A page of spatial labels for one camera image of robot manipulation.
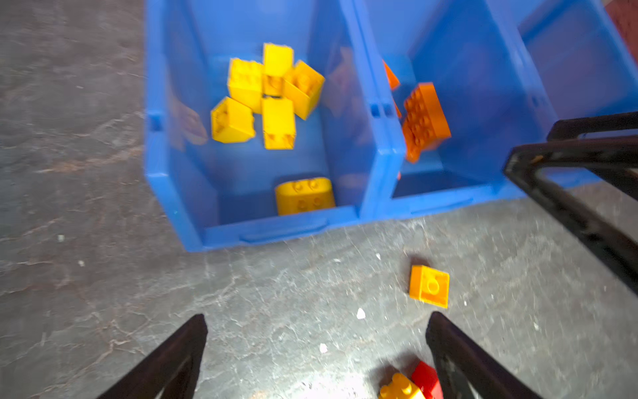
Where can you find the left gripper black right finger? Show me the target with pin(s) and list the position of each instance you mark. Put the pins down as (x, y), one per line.
(464, 369)

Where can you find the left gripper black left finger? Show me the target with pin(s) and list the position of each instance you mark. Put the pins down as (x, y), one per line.
(171, 370)

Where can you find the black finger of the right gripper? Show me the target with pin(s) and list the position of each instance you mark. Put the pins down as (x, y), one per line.
(614, 160)
(571, 129)

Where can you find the red lego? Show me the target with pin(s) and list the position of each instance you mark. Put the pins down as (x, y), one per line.
(426, 379)

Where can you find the small orange yellow lego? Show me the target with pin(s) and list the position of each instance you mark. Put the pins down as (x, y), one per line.
(429, 286)

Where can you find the yellow lego long slanted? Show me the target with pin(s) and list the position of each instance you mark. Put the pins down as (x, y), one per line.
(295, 197)

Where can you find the blue three-compartment bin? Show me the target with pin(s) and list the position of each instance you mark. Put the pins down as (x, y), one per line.
(504, 71)

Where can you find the yellow lego top small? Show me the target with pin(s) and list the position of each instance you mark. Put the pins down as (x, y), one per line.
(278, 60)

